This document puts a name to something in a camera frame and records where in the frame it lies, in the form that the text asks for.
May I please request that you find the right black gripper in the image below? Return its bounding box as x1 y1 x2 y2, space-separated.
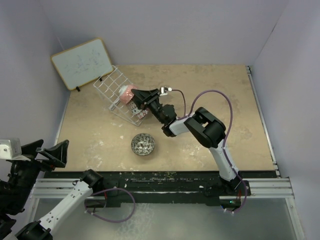
129 89 165 125

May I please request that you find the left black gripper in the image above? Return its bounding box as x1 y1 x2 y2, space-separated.
7 138 68 211

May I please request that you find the brown lattice pattern bowl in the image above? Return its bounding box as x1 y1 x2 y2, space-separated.
127 100 138 112

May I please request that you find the red white patterned bowl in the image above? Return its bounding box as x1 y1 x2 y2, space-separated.
135 109 149 120

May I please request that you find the pink dotted bowl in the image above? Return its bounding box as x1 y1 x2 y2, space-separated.
118 84 136 105

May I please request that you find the blue patterned bowl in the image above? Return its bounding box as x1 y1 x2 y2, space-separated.
131 109 142 116

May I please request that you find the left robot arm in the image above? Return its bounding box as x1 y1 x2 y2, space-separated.
0 138 103 240

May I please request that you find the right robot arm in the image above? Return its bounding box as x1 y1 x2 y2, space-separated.
131 88 242 196

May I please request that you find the black floral bowl left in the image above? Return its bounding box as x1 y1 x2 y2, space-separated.
130 133 156 156

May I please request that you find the yellow framed whiteboard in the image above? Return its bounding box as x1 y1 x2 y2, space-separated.
50 37 114 91

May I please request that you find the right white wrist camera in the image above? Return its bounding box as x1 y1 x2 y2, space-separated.
159 86 173 96

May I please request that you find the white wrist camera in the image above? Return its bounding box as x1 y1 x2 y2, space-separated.
0 138 22 160
159 86 173 96

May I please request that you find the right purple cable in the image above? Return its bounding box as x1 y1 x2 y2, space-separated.
171 88 248 215

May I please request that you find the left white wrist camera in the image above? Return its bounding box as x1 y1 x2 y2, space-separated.
0 138 22 160

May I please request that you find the white wire dish rack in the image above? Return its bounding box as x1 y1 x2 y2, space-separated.
93 65 143 126

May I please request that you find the black mounting base rail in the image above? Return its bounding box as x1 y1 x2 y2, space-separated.
49 171 251 208

